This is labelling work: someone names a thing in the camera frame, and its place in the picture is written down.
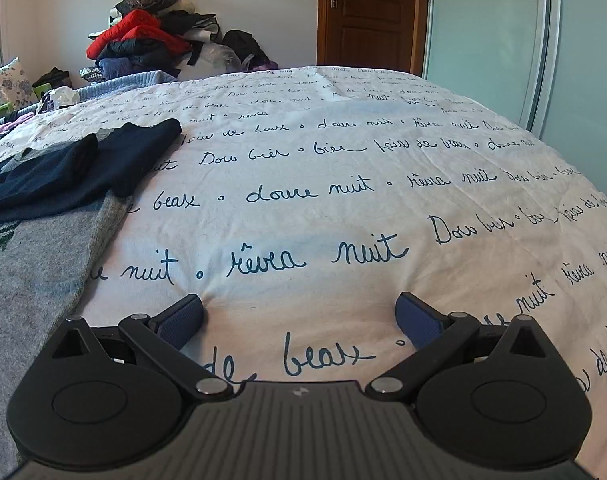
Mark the frosted glass wardrobe door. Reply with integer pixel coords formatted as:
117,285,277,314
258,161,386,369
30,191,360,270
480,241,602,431
422,0,607,196

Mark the purple garment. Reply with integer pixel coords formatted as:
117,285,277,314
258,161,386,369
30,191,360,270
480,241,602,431
244,57,279,74

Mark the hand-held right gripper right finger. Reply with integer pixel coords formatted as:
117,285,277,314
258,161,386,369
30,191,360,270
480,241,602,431
364,292,551,402

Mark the black and white garment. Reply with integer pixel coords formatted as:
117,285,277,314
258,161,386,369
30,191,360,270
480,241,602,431
161,10,222,44

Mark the red jacket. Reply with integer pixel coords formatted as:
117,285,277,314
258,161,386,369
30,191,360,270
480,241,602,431
86,9,192,60

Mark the navy blue jacket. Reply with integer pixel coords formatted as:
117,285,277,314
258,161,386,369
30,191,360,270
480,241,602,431
96,57,134,79

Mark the black puffer jacket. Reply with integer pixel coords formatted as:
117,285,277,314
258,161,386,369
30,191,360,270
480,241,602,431
101,37,184,69

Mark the grey sweater with navy sleeves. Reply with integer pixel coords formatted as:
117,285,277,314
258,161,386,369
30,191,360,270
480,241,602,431
0,119,184,467

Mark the black bag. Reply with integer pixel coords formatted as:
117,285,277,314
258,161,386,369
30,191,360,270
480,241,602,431
31,67,72,90

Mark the light blue knitted blanket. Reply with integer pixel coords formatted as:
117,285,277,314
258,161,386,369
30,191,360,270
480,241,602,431
76,70,177,101

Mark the pink garment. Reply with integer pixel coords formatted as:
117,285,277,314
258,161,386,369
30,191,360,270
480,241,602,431
0,112,35,144

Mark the brown wooden door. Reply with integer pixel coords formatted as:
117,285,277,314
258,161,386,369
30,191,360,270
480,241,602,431
317,0,430,78

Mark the white script-printed quilt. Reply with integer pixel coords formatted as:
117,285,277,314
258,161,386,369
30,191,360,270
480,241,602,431
0,64,607,480

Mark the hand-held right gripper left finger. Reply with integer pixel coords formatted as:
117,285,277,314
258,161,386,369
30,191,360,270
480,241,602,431
48,294,233,402

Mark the clear plastic bag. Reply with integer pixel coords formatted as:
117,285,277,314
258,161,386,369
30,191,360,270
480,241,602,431
176,42,242,81

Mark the floral pillow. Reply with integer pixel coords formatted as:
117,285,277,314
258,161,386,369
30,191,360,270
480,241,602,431
0,57,39,109

